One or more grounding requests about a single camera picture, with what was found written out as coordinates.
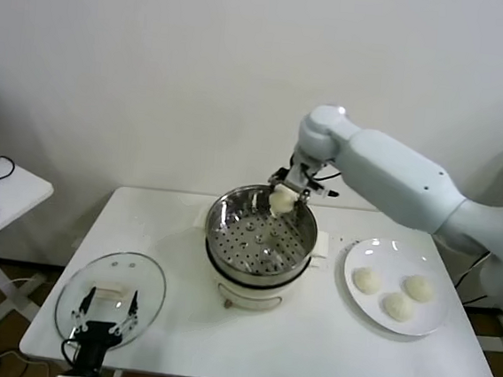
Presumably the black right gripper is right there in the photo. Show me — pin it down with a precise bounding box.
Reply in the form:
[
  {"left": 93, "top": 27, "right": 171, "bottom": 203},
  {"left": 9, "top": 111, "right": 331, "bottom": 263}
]
[{"left": 268, "top": 153, "right": 342, "bottom": 205}]

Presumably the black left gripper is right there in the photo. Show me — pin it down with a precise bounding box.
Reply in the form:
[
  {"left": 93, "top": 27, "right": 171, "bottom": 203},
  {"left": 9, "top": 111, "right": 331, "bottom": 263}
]
[{"left": 67, "top": 284, "right": 141, "bottom": 373}]

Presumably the white steamed baozi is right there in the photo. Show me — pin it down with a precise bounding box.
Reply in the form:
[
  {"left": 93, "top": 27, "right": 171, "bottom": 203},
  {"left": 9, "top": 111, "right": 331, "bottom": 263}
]
[
  {"left": 267, "top": 186, "right": 301, "bottom": 221},
  {"left": 402, "top": 274, "right": 436, "bottom": 304},
  {"left": 350, "top": 266, "right": 382, "bottom": 296},
  {"left": 381, "top": 290, "right": 416, "bottom": 324}
]

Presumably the stainless steel steamer basket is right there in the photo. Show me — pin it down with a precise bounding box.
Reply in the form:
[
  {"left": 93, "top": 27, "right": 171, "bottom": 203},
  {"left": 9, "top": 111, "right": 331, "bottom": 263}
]
[{"left": 200, "top": 178, "right": 324, "bottom": 292}]

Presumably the glass pot lid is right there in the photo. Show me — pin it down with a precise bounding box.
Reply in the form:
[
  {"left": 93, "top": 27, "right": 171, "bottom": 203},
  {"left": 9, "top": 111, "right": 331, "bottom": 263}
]
[{"left": 51, "top": 245, "right": 170, "bottom": 358}]

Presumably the white round plate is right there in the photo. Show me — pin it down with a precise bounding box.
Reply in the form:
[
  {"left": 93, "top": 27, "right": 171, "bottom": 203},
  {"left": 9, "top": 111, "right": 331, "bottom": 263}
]
[{"left": 337, "top": 235, "right": 455, "bottom": 341}]

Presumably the white electric cooking pot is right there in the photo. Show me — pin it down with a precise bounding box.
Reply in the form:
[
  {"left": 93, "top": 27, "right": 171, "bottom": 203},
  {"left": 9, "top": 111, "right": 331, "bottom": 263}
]
[{"left": 184, "top": 203, "right": 334, "bottom": 320}]

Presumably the white side desk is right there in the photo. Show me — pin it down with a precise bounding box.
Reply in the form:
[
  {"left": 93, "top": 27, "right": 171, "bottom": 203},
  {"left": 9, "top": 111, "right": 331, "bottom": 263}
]
[{"left": 0, "top": 153, "right": 58, "bottom": 336}]

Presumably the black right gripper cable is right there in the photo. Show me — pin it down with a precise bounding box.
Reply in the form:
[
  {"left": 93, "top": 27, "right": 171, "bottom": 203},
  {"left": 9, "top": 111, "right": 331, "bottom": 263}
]
[{"left": 317, "top": 168, "right": 343, "bottom": 184}]

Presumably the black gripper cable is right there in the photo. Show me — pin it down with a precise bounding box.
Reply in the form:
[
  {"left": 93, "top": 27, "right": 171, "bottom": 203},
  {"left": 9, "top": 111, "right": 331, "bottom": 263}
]
[
  {"left": 59, "top": 337, "right": 84, "bottom": 367},
  {"left": 317, "top": 168, "right": 343, "bottom": 184}
]

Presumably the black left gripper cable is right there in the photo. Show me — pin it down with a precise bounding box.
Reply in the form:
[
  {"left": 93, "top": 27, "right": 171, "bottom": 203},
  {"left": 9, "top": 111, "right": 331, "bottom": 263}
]
[{"left": 59, "top": 337, "right": 84, "bottom": 367}]

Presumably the white floor cable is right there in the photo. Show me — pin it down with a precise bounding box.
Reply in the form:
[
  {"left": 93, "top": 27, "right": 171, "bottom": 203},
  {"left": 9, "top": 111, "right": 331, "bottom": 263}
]
[{"left": 0, "top": 275, "right": 48, "bottom": 308}]

